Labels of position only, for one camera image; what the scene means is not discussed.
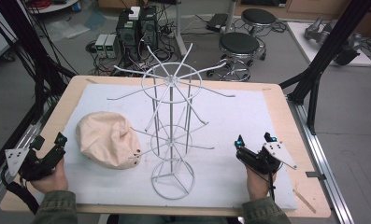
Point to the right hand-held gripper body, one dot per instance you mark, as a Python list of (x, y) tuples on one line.
[(268, 155)]

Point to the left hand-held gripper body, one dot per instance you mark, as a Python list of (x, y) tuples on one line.
[(38, 165)]

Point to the person's left hand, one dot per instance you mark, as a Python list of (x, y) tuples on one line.
[(50, 180)]

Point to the person's right hand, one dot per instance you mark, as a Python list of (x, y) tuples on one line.
[(258, 185)]

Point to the white foam mat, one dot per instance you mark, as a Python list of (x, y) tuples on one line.
[(230, 149)]

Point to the beige fabric hat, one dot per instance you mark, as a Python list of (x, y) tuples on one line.
[(107, 140)]

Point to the grey tape strip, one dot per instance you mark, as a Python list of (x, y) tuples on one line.
[(316, 175)]

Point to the thin wooden stick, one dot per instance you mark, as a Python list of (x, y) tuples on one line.
[(304, 201)]

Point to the large black round stool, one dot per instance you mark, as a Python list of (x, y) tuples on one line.
[(238, 43)]

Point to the grey power supply unit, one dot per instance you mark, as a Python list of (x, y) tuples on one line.
[(112, 45), (101, 45)]

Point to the white board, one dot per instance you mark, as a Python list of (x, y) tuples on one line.
[(298, 34)]

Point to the small black round stool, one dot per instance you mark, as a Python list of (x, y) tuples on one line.
[(258, 16)]

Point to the black flat device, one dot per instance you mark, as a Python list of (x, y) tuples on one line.
[(217, 21)]

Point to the black computer tower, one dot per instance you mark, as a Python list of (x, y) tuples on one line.
[(149, 28), (127, 34)]

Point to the white box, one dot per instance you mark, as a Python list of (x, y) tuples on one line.
[(134, 13)]

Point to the aluminium rail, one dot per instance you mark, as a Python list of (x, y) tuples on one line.
[(21, 143), (323, 161)]

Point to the black metal frame stand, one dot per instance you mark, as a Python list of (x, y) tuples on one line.
[(326, 53), (27, 46)]

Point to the grey metal post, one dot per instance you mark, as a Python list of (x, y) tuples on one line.
[(179, 28)]

